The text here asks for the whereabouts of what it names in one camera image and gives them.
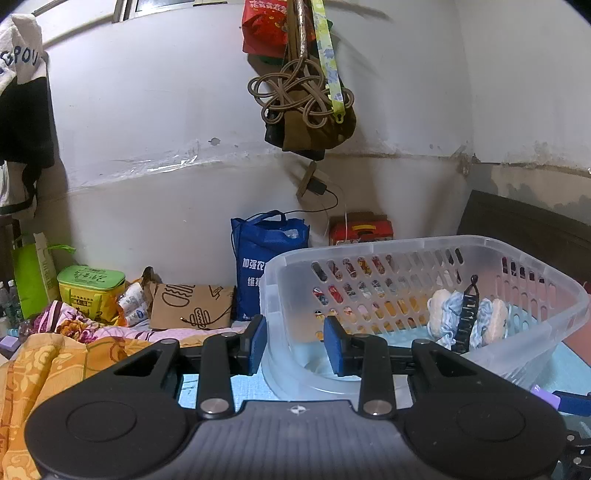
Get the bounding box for blue white scrunchie bundle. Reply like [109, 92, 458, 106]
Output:
[427, 289, 509, 350]

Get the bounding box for black strap clip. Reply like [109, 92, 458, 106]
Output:
[452, 275, 480, 354]

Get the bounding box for translucent white plastic basket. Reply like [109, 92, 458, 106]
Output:
[259, 236, 589, 400]

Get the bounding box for brown paper burger bag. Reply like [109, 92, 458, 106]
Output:
[141, 266, 235, 330]

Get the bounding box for white tube bottles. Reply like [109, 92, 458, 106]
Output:
[118, 282, 149, 327]

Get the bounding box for yellow green lidded box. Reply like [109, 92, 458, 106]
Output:
[57, 265, 126, 324]

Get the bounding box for pink floral quilt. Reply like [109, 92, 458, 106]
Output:
[32, 301, 249, 344]

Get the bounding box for orange floral blanket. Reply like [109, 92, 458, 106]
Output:
[0, 332, 250, 480]

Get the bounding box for green paper shopping bag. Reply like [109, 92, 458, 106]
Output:
[12, 233, 76, 319]

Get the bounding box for purple small box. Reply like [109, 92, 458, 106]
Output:
[0, 336, 20, 353]

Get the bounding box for dark wooden headboard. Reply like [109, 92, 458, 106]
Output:
[457, 190, 590, 290]

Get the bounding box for water bottles at left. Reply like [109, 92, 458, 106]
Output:
[0, 279, 23, 328]

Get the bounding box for blue non-woven tote bag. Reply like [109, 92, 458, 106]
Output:
[230, 210, 310, 321]

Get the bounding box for red gift box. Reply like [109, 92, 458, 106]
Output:
[329, 211, 394, 245]

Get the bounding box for black white hanging garment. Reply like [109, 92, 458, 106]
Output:
[1, 14, 57, 216]

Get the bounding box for brown hanging bag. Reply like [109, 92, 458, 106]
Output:
[247, 1, 356, 161]

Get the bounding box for red hanging bag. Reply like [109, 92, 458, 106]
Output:
[242, 0, 315, 60]

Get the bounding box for black wall charger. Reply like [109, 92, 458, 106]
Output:
[305, 177, 328, 196]

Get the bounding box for green floral ribbon strap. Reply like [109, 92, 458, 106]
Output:
[309, 0, 347, 124]

